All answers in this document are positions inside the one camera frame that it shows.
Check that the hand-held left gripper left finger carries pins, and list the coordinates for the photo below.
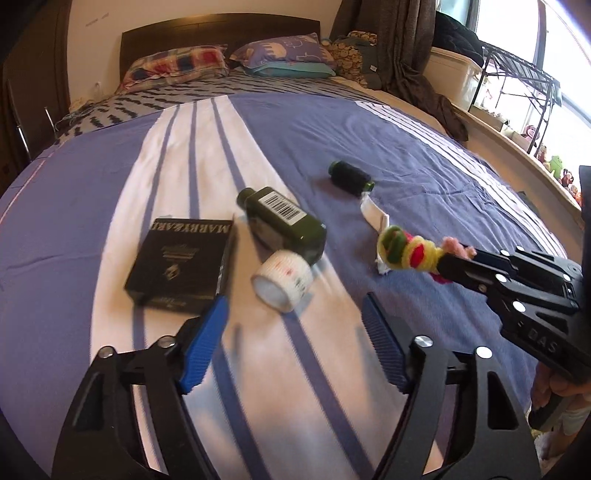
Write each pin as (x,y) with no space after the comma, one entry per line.
(205,341)

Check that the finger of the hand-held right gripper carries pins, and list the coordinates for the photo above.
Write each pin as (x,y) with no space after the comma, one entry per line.
(494,262)
(471,273)

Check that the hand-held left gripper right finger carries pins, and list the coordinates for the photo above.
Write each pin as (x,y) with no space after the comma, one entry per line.
(385,341)

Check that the colourful knitted toy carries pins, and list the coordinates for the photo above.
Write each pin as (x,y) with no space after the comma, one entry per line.
(406,251)

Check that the white tape roll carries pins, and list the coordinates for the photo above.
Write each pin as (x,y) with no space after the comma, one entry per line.
(281,279)

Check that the person's right hand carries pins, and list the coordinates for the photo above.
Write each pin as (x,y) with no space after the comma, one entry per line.
(544,390)

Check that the small white wrapper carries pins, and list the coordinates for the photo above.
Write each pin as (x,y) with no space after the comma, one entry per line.
(382,267)

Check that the black printed box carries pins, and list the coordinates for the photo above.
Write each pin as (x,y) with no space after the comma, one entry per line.
(184,267)

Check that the white paper strip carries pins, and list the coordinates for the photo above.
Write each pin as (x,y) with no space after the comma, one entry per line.
(374,214)

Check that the row of windowsill figurines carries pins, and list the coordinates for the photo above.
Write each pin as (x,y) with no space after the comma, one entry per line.
(554,164)

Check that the small dark green bottle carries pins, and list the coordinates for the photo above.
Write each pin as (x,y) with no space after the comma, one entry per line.
(348,175)

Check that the blue white striped bedspread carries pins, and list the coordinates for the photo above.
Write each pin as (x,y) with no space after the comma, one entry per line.
(92,207)

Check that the black metal rack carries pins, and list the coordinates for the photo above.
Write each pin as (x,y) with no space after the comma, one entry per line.
(521,78)

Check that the white storage box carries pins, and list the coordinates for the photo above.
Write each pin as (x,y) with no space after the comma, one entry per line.
(455,76)

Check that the black jacket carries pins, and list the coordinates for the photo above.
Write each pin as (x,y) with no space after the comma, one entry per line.
(455,37)

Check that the grey cushion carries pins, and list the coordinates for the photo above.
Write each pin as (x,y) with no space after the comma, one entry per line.
(373,62)

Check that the window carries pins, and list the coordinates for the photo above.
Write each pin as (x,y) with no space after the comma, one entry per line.
(531,32)

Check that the brown curtain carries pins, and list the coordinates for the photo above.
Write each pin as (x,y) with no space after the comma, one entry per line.
(397,41)

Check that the grey zebra striped sheet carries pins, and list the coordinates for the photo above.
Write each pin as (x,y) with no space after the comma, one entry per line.
(138,104)

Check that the brown patterned plush cushion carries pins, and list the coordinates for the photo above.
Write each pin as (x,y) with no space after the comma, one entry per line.
(348,53)

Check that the teal pillow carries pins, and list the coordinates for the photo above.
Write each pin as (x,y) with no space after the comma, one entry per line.
(295,70)

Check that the plaid pillow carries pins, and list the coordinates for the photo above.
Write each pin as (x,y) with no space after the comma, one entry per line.
(178,64)

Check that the dark chair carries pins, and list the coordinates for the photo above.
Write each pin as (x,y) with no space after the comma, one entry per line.
(21,124)

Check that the purple elephant print pillow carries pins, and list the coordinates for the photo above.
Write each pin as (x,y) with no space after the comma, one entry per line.
(281,50)

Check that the dark wooden headboard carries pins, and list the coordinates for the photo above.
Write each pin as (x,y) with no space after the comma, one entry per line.
(207,34)

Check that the dark wooden wardrobe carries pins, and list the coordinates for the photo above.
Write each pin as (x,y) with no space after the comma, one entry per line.
(32,60)

